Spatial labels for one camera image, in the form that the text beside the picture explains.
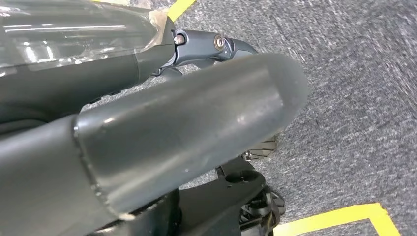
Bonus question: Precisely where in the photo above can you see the black robot leg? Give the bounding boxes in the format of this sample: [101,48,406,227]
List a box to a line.
[88,156,287,236]

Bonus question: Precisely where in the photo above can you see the dark treaded robot foot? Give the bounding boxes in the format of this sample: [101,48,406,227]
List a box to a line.
[242,133,279,162]

